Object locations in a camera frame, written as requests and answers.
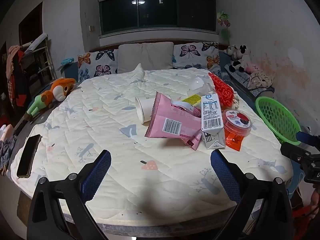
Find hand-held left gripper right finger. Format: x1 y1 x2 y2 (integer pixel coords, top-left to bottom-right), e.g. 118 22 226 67
210 149 293 240

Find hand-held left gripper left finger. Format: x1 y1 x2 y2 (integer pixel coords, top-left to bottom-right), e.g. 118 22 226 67
27 149 112 240

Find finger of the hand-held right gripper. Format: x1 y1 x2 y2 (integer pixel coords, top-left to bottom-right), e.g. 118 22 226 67
280 142 320 163
296 131 320 147

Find green plastic basket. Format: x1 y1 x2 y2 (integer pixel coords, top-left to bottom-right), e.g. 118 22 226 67
255 96 302 146

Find plastic jelly cup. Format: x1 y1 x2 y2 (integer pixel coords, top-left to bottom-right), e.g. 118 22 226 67
222 109 252 152

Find small milk carton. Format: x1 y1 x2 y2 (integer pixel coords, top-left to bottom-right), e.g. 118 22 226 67
201 92 227 150

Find pink snack bag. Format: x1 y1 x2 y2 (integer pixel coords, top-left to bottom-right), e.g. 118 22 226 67
144 92 202 151

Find white paper cup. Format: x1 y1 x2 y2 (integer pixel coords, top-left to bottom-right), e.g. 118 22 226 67
135 96 157 124

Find yellow label packet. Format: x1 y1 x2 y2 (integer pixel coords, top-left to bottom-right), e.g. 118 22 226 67
171 94 203 113

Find orange mesh bag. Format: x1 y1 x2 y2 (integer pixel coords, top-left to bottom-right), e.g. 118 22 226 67
208 72 239 109

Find red plastic object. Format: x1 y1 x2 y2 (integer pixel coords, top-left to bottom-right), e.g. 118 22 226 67
292 187 320 230

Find white quilted mat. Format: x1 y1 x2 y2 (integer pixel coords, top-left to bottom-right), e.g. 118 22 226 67
10 69 293 224

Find black smartphone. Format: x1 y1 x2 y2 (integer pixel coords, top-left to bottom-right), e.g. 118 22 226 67
16 134 42 178

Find spotted cream cloth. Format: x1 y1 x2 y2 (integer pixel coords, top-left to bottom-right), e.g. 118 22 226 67
247 70 273 90

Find pink plush toy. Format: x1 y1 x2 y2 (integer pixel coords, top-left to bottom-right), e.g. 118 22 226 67
244 62 262 74

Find crumpled grey blue cloth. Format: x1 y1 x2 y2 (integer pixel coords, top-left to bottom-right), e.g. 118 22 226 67
0 140 17 177

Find orange and green plush toy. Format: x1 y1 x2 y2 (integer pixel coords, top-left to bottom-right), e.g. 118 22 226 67
26 78 77 117

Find black white cow plush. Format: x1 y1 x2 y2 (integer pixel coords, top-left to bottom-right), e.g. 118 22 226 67
229 55 252 73
223 44 248 60

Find folded pink cloth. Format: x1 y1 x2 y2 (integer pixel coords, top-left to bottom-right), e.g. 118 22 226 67
0 124 14 140

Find butterfly print pillow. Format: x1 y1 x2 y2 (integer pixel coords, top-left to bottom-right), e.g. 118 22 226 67
172 41 220 77
77 49 119 82

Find blue bed sheet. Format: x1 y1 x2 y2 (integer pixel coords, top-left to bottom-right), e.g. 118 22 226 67
219 51 275 103

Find grey pillow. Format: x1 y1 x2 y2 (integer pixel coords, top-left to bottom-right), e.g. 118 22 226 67
117 44 144 73
141 42 174 70

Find metal clothes rack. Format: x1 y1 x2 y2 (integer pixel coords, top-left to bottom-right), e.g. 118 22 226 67
19 32 57 80

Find hanging clothes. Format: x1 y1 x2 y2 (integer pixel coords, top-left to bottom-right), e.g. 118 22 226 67
6 45 28 108

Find wooden headboard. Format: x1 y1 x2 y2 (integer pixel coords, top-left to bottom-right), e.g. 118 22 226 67
89 40 225 53

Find white rolled sheet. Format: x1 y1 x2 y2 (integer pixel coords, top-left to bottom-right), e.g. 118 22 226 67
24 33 48 54

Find dark wooden door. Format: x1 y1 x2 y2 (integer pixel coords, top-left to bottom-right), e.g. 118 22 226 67
19 2 43 45

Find dark window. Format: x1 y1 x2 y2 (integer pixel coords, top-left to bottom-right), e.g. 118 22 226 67
99 0 217 34

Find flower wall decoration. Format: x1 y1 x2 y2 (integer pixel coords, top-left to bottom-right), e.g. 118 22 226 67
216 10 232 43

